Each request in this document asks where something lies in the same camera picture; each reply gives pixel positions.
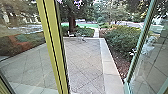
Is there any outdoor green shrub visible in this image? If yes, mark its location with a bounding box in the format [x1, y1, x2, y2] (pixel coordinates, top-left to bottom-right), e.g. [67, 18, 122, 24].
[0, 31, 46, 56]
[104, 25, 148, 59]

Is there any low green shrub by chair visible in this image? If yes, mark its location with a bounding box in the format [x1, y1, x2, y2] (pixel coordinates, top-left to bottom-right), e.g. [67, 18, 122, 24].
[61, 25, 96, 38]

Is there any dark tree trunk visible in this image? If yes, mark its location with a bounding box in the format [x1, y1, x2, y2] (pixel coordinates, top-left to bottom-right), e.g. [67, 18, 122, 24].
[67, 0, 78, 34]

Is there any pale low stone structure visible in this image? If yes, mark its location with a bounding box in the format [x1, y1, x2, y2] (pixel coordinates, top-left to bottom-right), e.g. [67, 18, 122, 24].
[14, 25, 44, 34]

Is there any green framed glass wall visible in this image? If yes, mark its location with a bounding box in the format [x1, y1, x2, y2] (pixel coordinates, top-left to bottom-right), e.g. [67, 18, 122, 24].
[0, 0, 72, 94]

